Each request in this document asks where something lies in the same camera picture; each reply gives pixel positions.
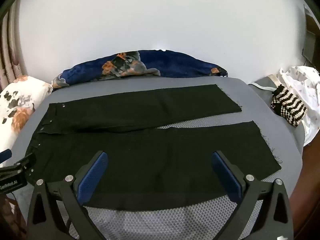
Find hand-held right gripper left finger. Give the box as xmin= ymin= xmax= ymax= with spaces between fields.
xmin=27 ymin=151 xmax=108 ymax=240

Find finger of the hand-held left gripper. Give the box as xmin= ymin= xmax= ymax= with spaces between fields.
xmin=0 ymin=149 xmax=13 ymax=167
xmin=15 ymin=152 xmax=37 ymax=180

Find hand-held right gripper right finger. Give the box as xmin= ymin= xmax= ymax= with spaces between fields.
xmin=211 ymin=151 xmax=293 ymax=240

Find black pants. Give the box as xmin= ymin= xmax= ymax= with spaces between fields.
xmin=25 ymin=84 xmax=283 ymax=212

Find white floral pillow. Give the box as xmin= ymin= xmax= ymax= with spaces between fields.
xmin=0 ymin=75 xmax=53 ymax=153

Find grey mesh mattress pad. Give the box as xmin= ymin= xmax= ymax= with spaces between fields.
xmin=11 ymin=76 xmax=305 ymax=240

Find grey cushion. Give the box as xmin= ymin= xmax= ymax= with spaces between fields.
xmin=247 ymin=76 xmax=283 ymax=105

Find black white striped knitted item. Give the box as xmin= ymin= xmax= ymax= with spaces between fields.
xmin=271 ymin=85 xmax=308 ymax=128

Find pink curtain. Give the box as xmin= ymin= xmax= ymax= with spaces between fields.
xmin=0 ymin=11 xmax=28 ymax=89

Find white patterned cloth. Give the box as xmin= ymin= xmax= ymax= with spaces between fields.
xmin=279 ymin=65 xmax=320 ymax=147

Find navy floral blanket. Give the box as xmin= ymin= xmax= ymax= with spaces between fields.
xmin=51 ymin=50 xmax=229 ymax=89

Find dark framed panel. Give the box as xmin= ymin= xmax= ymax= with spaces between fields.
xmin=301 ymin=4 xmax=320 ymax=63

